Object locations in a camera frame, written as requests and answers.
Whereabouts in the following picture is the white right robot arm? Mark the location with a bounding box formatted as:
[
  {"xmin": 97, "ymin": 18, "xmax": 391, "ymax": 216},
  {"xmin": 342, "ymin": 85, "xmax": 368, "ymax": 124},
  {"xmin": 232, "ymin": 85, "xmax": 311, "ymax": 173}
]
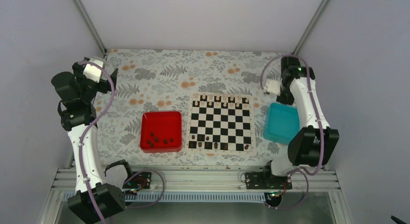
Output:
[{"xmin": 260, "ymin": 54, "xmax": 339, "ymax": 189}]

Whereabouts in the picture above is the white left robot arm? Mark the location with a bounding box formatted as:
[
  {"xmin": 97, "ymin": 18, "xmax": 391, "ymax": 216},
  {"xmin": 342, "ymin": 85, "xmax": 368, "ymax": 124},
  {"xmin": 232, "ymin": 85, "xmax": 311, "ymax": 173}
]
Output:
[{"xmin": 51, "ymin": 58, "xmax": 125, "ymax": 224}]

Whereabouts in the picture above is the light wooden chess pieces row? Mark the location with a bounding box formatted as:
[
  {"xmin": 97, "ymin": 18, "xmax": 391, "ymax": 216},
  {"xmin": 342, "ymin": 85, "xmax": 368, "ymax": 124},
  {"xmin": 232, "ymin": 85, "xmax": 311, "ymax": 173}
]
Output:
[{"xmin": 190, "ymin": 92, "xmax": 253, "ymax": 109}]

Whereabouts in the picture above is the teal plastic tray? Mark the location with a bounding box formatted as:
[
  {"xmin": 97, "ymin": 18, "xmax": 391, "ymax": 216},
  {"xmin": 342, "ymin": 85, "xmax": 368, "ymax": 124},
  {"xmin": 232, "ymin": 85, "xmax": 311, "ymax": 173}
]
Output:
[{"xmin": 263, "ymin": 103, "xmax": 300, "ymax": 145}]

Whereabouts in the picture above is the floral patterned table mat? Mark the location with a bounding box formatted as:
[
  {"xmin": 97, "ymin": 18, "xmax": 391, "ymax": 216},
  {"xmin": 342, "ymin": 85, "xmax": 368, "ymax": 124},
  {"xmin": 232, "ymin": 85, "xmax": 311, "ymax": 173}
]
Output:
[{"xmin": 94, "ymin": 49, "xmax": 287, "ymax": 166}]

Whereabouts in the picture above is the red plastic tray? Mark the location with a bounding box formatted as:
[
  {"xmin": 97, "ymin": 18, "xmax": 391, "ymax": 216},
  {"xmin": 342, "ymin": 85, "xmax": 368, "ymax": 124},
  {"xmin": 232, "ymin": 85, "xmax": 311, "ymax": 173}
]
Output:
[{"xmin": 140, "ymin": 111, "xmax": 182, "ymax": 153}]

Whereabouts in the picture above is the black and white chessboard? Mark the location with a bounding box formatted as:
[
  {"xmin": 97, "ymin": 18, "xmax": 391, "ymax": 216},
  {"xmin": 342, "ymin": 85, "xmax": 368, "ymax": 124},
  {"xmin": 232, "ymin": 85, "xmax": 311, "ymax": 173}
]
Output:
[{"xmin": 185, "ymin": 101, "xmax": 257, "ymax": 157}]

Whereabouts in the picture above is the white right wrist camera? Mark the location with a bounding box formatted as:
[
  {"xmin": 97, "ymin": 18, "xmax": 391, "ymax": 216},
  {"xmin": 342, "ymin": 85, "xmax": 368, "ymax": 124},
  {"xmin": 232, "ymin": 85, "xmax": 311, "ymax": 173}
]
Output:
[{"xmin": 263, "ymin": 79, "xmax": 281, "ymax": 95}]

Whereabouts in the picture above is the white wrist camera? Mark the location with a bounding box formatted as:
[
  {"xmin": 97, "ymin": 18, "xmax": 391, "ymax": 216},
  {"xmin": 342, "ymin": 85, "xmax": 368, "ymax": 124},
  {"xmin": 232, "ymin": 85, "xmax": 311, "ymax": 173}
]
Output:
[
  {"xmin": 263, "ymin": 79, "xmax": 281, "ymax": 95},
  {"xmin": 83, "ymin": 57, "xmax": 105, "ymax": 83}
]

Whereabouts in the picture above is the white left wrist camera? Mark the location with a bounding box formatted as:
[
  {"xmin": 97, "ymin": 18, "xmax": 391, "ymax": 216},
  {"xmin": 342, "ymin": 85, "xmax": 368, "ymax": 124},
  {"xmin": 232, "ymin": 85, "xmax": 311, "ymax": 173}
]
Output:
[{"xmin": 83, "ymin": 57, "xmax": 105, "ymax": 83}]

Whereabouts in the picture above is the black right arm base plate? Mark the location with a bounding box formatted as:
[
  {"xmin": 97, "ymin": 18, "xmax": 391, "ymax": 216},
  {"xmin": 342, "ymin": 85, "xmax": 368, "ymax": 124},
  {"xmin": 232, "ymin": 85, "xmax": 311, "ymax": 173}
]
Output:
[{"xmin": 242, "ymin": 172, "xmax": 293, "ymax": 190}]

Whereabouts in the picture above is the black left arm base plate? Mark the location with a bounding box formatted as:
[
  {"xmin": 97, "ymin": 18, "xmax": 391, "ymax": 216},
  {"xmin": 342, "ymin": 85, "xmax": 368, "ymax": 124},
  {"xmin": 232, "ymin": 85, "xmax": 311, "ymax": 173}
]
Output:
[{"xmin": 122, "ymin": 172, "xmax": 152, "ymax": 194}]

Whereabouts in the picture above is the aluminium mounting rail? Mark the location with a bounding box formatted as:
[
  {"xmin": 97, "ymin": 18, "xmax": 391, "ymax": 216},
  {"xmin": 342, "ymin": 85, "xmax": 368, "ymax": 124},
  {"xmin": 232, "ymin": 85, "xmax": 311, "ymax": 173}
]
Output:
[{"xmin": 51, "ymin": 166, "xmax": 341, "ymax": 202}]

